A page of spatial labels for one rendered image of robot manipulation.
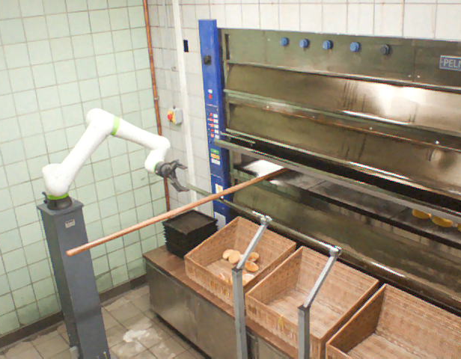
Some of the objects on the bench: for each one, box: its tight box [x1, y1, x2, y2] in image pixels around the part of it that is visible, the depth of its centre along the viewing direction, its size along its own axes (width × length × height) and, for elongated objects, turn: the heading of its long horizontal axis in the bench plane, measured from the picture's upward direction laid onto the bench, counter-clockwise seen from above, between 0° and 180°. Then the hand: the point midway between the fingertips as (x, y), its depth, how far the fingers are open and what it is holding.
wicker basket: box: [184, 216, 296, 310], centre depth 324 cm, size 49×56×28 cm
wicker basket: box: [245, 245, 379, 359], centre depth 280 cm, size 49×56×28 cm
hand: (185, 179), depth 291 cm, fingers open, 13 cm apart
